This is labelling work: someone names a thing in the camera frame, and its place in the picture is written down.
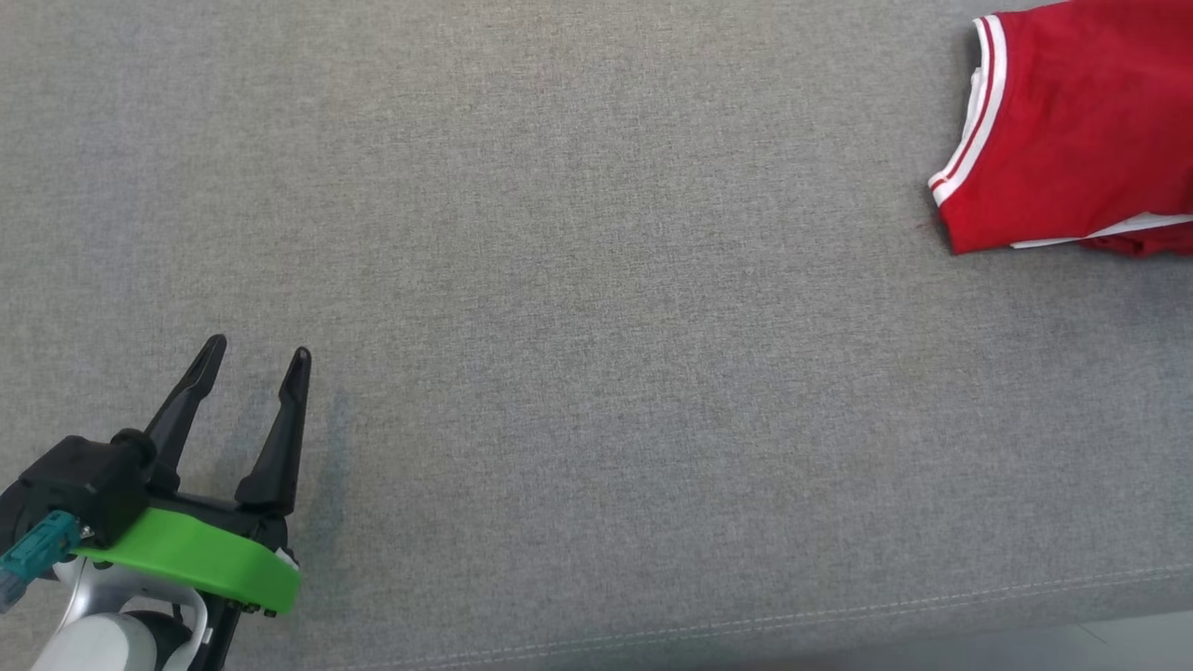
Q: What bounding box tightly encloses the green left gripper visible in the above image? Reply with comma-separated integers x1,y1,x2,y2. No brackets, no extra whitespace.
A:
74,334,313,618

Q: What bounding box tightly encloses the red white basketball jersey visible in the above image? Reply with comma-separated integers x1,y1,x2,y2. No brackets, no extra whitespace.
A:
927,0,1193,256

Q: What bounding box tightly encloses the grey fabric sofa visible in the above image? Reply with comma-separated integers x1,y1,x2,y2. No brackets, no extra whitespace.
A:
0,0,1193,671

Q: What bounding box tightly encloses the teal plug black left camera cable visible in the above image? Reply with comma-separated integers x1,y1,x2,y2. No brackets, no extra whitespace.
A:
0,510,85,613

